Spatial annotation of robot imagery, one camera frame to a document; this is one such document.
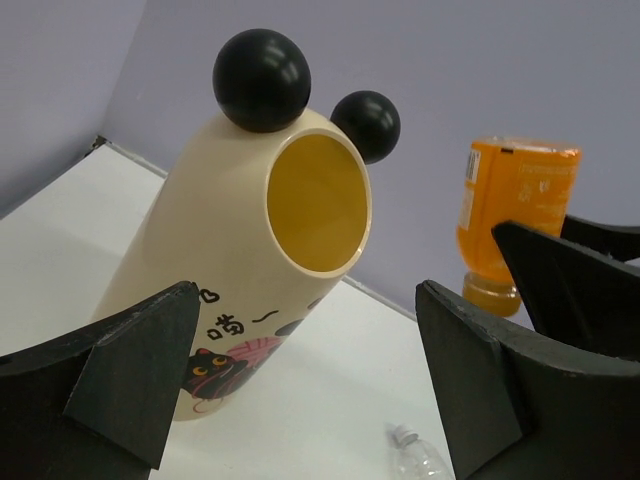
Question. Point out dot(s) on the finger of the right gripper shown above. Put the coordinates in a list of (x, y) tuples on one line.
[(579, 288)]

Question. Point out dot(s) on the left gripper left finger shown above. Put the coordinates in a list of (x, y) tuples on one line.
[(98, 402)]

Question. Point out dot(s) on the clear bottle white cap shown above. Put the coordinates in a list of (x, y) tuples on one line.
[(411, 457)]

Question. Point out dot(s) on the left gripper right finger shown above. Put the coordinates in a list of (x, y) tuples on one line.
[(515, 404)]

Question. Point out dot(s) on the cream panda-ear waste bin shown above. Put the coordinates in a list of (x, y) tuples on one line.
[(266, 209)]

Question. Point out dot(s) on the small orange juice bottle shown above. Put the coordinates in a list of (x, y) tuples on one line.
[(509, 178)]

